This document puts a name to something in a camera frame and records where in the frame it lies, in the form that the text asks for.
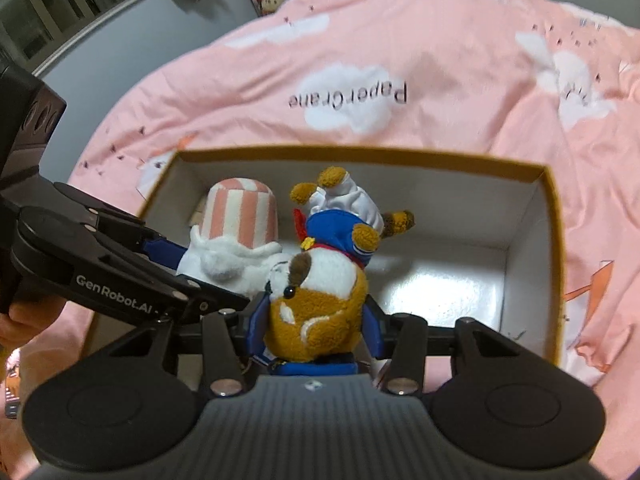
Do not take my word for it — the orange cardboard box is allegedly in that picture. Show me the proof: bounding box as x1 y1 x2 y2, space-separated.
84 144 569 391

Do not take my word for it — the metal rail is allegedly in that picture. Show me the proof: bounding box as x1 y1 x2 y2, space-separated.
28 0 143 77

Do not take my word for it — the person's left hand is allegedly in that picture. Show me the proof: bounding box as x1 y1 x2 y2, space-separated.
1 292 66 350

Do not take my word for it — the white bunny popcorn plush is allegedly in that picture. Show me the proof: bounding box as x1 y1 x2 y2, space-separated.
177 178 291 298

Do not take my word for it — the brown sailor plush toy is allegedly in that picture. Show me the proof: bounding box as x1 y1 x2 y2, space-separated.
264 166 416 375

